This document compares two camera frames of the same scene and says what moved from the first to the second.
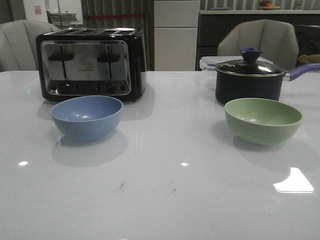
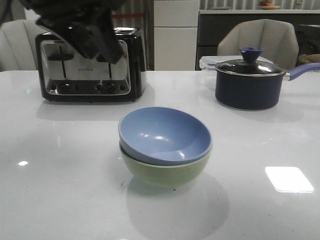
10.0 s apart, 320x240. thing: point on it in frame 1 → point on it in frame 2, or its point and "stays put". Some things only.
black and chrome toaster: (108, 62) stays put
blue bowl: (87, 117) → (164, 136)
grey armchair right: (277, 38) stays put
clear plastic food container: (208, 65) stays put
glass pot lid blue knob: (249, 66) stays put
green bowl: (263, 121) → (165, 175)
